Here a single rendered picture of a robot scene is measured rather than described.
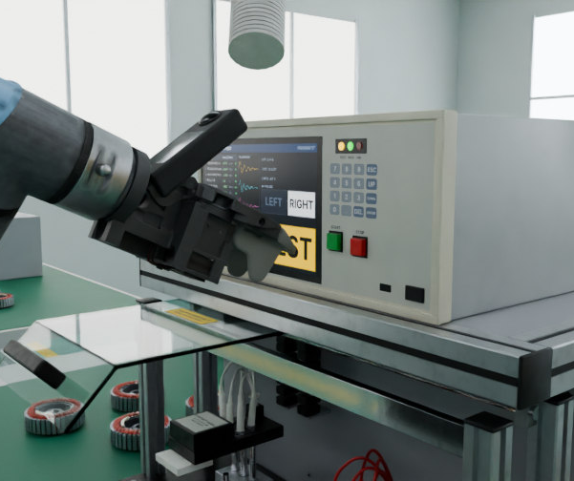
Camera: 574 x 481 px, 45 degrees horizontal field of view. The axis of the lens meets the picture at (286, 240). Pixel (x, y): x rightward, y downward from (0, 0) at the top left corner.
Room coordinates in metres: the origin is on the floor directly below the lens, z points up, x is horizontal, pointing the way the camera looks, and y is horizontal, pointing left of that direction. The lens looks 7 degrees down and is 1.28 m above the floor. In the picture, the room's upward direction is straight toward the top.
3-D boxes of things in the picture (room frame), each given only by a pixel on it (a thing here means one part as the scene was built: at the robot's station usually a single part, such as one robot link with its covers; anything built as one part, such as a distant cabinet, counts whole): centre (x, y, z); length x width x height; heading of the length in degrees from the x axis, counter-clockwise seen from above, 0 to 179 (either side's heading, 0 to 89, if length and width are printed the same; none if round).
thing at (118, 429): (1.22, 0.27, 0.77); 0.11 x 0.11 x 0.04
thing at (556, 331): (0.94, -0.15, 1.09); 0.68 x 0.44 x 0.05; 39
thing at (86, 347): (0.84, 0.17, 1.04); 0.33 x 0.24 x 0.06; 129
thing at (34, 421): (1.29, 0.45, 0.77); 0.11 x 0.11 x 0.04
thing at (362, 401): (0.81, 0.02, 1.03); 0.62 x 0.01 x 0.03; 39
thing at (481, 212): (0.93, -0.16, 1.22); 0.44 x 0.39 x 0.20; 39
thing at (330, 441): (0.90, -0.10, 0.92); 0.66 x 0.01 x 0.30; 39
